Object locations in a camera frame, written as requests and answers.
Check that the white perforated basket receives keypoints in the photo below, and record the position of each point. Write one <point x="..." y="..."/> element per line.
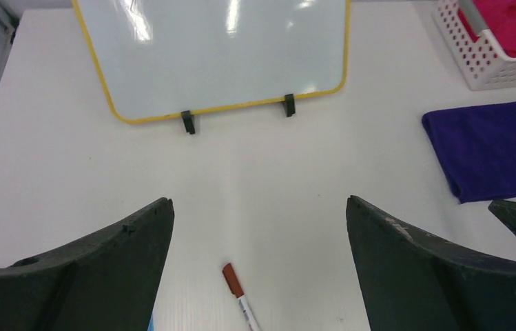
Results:
<point x="477" y="53"/>

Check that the red cloth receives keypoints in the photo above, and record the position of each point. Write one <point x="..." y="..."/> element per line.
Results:
<point x="500" y="18"/>

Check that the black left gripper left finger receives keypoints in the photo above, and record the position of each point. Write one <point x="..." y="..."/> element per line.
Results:
<point x="107" y="280"/>

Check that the yellow framed whiteboard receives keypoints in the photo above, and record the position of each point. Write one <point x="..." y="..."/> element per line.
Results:
<point x="160" y="60"/>

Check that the purple cloth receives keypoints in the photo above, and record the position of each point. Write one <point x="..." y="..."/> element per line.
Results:
<point x="476" y="149"/>

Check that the red capped whiteboard marker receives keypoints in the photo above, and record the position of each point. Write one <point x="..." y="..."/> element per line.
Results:
<point x="236" y="289"/>

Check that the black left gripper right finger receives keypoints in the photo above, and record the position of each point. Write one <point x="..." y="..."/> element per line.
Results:
<point x="414" y="280"/>

